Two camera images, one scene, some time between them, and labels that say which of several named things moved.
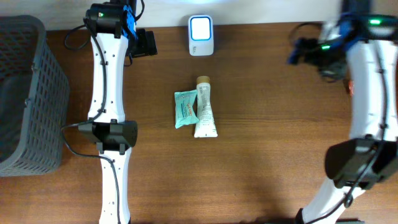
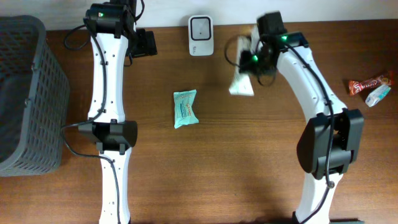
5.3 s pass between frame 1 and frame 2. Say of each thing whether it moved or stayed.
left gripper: stayed
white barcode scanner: stayed
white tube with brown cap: moved
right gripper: moved
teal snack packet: stayed
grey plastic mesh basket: stayed
